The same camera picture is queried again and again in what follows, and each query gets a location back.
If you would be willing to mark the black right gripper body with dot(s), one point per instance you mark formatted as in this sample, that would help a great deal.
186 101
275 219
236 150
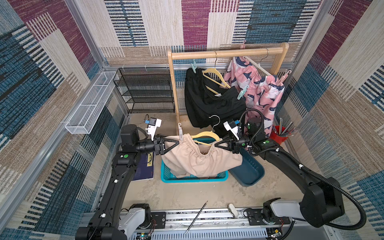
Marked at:
236 144

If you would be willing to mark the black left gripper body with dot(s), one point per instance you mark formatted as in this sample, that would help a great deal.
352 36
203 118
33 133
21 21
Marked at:
157 149

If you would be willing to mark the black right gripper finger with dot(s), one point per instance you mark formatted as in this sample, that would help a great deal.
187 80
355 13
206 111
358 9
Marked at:
225 146
226 139

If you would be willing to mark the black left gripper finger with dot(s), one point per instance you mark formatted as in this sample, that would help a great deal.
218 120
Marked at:
168 140
164 149

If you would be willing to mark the white clothespin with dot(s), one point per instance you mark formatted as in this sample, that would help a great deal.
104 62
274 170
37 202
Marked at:
180 131

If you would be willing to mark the yellow hanger of beige shorts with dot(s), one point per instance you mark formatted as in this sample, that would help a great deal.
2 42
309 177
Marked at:
210 134

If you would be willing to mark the beige shorts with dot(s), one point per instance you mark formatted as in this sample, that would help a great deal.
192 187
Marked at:
202 161

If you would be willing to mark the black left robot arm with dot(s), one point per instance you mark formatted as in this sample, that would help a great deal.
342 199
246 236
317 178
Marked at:
107 222

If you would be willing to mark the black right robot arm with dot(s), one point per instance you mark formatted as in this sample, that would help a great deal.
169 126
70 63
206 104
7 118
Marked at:
322 202

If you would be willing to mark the black shorts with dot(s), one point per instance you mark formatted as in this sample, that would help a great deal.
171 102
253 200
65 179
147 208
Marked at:
208 104

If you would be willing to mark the pink patterned shorts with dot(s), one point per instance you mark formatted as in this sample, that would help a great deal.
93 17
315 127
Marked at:
263 92

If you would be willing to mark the yellow hanger of black shorts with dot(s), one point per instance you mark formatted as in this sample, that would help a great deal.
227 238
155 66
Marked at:
215 76

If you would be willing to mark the white hanger of pink shorts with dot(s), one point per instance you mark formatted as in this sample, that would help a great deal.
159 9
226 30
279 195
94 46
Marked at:
258 65

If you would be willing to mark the dark blue book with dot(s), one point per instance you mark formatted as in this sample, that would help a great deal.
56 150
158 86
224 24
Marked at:
145 170

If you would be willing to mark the dark teal plastic tray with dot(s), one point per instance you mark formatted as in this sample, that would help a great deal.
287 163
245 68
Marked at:
249 172

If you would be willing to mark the turquoise plastic basket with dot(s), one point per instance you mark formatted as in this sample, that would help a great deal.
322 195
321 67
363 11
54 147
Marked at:
168 177

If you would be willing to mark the red pen cup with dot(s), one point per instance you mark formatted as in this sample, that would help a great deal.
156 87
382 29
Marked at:
279 139

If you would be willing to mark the mint clothespin lower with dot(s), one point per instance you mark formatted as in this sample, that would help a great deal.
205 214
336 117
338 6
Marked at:
242 92

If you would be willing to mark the mint clothespin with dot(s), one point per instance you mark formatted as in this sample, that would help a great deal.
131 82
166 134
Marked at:
242 92
194 66

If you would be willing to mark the small white block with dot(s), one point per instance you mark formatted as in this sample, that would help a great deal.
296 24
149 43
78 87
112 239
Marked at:
232 209

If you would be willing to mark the mint clothespin upper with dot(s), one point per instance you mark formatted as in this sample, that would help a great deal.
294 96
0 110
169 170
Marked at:
194 66

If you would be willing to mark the pink clothespin right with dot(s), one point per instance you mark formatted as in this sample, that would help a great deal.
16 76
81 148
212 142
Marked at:
284 77

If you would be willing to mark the thin metal rod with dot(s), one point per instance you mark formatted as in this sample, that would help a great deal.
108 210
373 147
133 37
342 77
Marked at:
196 217

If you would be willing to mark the wooden clothes rack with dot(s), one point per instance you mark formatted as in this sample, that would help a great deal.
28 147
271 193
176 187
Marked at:
279 52

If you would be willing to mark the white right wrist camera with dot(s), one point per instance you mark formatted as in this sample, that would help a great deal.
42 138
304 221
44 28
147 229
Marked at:
233 127

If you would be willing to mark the black wire shelf rack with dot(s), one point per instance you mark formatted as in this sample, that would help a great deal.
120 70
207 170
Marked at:
146 90

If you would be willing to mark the white wire wall basket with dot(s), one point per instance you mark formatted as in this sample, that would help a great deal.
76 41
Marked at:
89 110

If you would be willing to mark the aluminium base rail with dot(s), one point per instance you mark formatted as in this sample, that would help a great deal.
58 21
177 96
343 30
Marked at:
219 224

